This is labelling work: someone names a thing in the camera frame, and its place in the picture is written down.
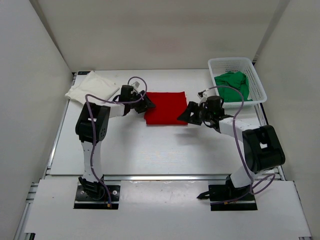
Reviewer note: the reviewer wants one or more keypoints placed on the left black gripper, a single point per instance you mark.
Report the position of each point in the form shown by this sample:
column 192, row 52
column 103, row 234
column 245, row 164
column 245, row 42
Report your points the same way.
column 146, row 105

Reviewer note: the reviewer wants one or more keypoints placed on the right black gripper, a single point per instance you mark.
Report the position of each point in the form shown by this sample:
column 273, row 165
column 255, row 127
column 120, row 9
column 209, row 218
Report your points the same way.
column 194, row 108

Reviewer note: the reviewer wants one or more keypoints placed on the red t shirt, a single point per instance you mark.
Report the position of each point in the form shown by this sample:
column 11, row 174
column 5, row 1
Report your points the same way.
column 168, row 107

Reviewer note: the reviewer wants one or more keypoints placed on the green item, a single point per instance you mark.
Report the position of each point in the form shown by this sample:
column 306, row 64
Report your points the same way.
column 235, row 81

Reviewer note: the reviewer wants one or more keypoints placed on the white t shirt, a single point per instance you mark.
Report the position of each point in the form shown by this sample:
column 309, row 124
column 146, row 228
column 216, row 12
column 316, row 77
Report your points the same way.
column 92, row 84

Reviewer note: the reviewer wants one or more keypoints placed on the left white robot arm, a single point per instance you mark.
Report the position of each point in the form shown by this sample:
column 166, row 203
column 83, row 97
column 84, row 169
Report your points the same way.
column 91, row 128

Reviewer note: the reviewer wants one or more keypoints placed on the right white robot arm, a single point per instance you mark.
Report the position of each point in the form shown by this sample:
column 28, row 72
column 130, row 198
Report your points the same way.
column 258, row 146

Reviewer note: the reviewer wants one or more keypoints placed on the white plastic basket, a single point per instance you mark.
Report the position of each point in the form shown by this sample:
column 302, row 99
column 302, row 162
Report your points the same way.
column 222, row 65

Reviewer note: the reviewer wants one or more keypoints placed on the black label on table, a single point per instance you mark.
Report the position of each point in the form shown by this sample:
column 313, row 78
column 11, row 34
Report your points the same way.
column 82, row 73

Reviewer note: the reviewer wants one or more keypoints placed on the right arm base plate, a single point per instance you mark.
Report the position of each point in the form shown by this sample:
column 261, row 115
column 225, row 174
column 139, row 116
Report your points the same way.
column 225, row 199

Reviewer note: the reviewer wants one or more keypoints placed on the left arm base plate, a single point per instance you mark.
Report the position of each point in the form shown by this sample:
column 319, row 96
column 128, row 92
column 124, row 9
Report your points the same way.
column 83, row 201

